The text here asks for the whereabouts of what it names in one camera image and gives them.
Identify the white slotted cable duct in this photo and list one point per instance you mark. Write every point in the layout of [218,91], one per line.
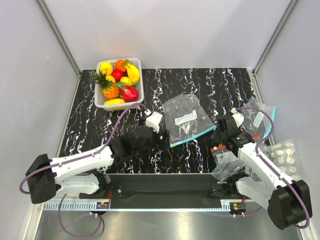
[95,206]

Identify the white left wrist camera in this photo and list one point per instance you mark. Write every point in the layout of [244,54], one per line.
[153,121]

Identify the left aluminium frame post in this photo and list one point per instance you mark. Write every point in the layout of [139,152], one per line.
[58,35]

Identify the red toy apple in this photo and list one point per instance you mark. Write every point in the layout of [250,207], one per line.
[117,74]

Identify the aluminium frame post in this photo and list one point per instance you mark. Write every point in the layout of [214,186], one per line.
[58,35]
[276,33]

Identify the black marble pattern mat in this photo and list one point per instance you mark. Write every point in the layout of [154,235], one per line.
[218,90]

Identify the orange toy tangerine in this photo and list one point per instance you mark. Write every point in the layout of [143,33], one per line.
[121,65]

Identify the teal zipper clear bag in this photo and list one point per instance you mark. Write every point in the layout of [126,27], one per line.
[185,119]

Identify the white plastic fruit basket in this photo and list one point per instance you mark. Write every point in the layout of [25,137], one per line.
[99,99]

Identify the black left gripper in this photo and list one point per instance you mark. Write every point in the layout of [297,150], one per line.
[161,143]

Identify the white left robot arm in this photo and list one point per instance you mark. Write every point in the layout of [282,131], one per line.
[47,177]

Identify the right aluminium frame post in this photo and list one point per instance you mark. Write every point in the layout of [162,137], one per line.
[276,33]

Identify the yellow toy mango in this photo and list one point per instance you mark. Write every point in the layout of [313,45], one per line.
[114,101]

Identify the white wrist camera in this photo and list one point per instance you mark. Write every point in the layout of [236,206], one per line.
[153,121]
[238,117]

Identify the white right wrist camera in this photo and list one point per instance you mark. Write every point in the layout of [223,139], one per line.
[238,117]

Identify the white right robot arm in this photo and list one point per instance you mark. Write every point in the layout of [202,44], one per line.
[287,201]

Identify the red zipper clear bag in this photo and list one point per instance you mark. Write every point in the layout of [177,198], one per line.
[227,164]

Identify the toy dragon fruit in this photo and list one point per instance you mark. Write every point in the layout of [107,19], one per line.
[128,93]

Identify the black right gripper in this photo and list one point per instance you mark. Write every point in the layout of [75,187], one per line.
[215,136]

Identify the bag of round silver items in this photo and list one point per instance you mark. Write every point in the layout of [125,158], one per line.
[285,156]

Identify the yellow toy banana bunch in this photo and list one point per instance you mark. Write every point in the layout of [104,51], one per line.
[133,74]

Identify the toy pineapple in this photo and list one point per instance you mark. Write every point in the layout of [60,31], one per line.
[109,89]

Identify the yellow toy lemon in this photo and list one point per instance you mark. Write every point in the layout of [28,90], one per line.
[125,80]

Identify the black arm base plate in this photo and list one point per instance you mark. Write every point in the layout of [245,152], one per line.
[162,191]

